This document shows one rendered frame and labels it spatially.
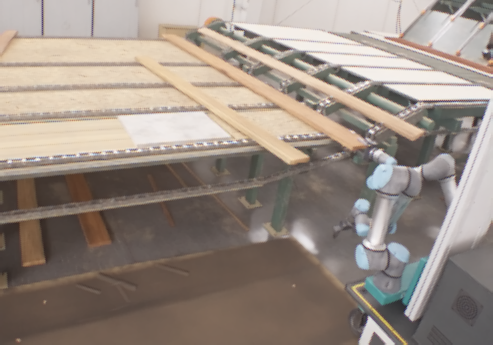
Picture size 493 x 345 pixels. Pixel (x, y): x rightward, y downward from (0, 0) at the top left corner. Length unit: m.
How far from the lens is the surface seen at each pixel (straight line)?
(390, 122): 3.33
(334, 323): 2.66
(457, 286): 1.99
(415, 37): 8.81
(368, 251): 2.10
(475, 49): 8.17
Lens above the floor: 1.83
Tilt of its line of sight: 23 degrees down
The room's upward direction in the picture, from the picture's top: 10 degrees clockwise
